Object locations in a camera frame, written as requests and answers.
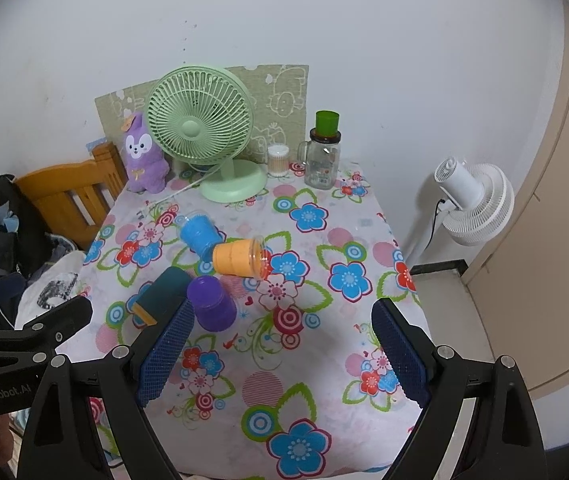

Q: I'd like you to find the purple plastic cup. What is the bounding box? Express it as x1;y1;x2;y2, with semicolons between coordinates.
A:
187;275;237;333

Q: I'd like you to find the dark teal cylinder cup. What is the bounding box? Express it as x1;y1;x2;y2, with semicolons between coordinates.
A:
132;266;192;326

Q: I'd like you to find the blue plastic cup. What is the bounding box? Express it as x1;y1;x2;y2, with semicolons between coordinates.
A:
176;210;225;262

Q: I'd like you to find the orange plastic cup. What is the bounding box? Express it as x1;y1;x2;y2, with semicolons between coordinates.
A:
213;237;269;281

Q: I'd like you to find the green cup on jar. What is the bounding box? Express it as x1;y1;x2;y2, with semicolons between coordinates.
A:
315;110;339;138

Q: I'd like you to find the white printed t-shirt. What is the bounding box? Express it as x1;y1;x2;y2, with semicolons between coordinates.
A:
14;250;85;330

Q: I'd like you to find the black clothing pile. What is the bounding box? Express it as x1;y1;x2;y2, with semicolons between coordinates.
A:
0;174;53;330

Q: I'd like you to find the wooden chair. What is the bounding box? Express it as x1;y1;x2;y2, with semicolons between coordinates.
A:
16;142;127;249

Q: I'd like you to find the beige cabinet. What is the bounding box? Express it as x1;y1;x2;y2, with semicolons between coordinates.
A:
467;1;569;399

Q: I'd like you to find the purple plush bunny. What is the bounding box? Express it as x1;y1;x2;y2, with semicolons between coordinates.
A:
122;112;170;194

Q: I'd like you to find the floral tablecloth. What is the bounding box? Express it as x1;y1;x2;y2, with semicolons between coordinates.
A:
62;162;425;479

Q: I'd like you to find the white floor fan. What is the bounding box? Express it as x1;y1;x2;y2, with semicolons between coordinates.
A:
434;157;515;246

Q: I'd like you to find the green desk fan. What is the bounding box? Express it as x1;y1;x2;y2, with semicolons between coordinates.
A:
144;65;267;204

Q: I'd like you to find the cotton swab container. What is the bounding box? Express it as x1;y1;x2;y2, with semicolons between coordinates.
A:
267;144;290;178

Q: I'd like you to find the glass mason jar mug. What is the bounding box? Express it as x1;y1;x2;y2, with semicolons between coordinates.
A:
297;128;341;191

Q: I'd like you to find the white fan cable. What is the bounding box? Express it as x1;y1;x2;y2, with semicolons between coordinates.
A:
139;167;224;214

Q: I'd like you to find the black power cable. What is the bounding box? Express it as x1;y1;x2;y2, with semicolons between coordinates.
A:
421;199;450;256

